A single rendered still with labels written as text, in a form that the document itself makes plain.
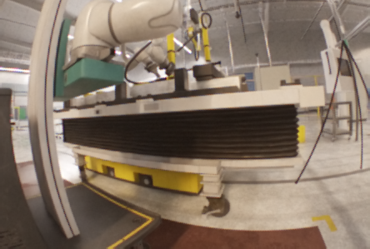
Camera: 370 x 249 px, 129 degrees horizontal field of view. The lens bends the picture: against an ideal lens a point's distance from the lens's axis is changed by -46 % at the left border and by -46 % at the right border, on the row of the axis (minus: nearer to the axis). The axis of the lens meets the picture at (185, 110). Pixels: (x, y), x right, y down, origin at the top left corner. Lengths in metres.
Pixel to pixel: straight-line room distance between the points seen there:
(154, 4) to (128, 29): 0.11
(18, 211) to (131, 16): 0.62
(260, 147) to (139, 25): 0.96
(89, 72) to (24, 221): 0.46
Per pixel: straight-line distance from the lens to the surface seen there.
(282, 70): 5.93
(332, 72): 3.38
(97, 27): 0.56
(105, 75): 0.51
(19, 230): 0.55
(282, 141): 1.13
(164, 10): 0.50
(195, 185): 1.45
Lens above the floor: 0.76
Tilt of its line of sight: 1 degrees up
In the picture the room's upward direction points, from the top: 4 degrees counter-clockwise
